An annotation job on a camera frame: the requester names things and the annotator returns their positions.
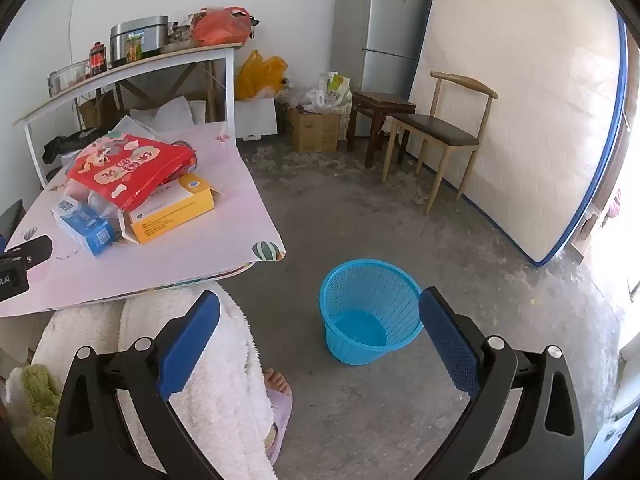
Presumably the clear plastic bottle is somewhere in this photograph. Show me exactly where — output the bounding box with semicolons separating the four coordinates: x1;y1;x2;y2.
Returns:
90;191;124;224

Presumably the white side table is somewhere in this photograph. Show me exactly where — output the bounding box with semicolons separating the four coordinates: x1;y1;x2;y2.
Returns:
14;42;243;186

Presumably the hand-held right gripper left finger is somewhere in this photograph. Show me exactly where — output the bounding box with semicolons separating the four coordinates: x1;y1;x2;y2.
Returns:
52;290;223;480

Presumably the pink packet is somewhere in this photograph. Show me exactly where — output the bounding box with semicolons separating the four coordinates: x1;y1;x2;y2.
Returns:
69;180;98;204

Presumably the blue and white carton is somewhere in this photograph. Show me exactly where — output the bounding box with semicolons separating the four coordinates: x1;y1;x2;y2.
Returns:
51;197;117;257

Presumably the purple slipper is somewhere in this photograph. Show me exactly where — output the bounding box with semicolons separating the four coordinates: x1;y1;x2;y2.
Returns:
265;387;295;464

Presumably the wooden chair with dark seat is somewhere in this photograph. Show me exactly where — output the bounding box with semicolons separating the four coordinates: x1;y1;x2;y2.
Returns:
381;71;499;215

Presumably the white plastic sack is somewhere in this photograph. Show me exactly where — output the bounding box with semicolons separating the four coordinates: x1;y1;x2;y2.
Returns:
129;94;196;133

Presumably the green fluffy cloth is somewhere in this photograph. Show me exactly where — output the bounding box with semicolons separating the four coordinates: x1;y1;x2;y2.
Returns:
5;364;63;479

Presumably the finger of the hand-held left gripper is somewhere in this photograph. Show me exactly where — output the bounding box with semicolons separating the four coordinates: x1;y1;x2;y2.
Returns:
4;234;53;267

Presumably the clear glass container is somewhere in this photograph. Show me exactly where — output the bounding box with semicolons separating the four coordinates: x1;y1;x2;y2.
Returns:
48;60;91;94

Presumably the orange plastic bag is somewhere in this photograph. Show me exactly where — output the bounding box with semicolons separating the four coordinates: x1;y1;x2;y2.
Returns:
192;7;253;47

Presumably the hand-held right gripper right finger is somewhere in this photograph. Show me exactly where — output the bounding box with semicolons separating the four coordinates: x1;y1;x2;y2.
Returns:
419;286;586;480

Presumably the yellow cardboard box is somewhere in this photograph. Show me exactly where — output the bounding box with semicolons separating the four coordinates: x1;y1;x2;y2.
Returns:
122;172;225;246

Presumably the blue plastic mesh basket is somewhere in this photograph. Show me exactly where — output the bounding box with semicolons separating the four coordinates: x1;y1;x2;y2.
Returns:
320;259;425;366

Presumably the black bag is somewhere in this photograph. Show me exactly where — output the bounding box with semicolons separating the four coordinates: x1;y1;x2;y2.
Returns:
42;127;108;166

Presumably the brown cardboard box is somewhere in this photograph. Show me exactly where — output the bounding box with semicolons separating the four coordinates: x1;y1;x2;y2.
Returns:
286;107;342;154

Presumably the white foam box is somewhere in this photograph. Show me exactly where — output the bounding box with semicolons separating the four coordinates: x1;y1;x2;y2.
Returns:
234;97;279;141

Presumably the white mattress with blue edge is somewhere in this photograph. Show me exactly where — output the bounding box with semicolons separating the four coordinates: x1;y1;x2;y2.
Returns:
405;0;629;267

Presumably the dark wooden stool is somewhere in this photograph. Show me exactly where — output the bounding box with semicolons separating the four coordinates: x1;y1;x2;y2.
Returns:
348;90;417;169

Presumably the yellow plastic bag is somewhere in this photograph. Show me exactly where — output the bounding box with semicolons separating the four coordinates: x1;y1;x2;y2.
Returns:
235;50;289;101

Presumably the dark sauce bottle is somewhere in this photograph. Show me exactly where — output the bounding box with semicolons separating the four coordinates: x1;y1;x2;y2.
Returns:
89;41;109;76

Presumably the red cartoon snack bag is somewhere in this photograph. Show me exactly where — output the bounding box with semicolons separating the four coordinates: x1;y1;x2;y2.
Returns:
66;133;198;213

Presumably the person in white robe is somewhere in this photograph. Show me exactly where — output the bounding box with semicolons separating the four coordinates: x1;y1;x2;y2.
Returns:
32;280;279;480

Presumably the red cartoon can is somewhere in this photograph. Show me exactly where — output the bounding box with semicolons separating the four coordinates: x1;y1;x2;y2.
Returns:
172;140;199;173

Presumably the person's foot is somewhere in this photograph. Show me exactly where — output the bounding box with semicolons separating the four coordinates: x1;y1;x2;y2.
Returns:
264;367;292;397

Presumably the silver refrigerator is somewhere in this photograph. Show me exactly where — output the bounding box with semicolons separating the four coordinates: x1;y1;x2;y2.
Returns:
330;0;443;138

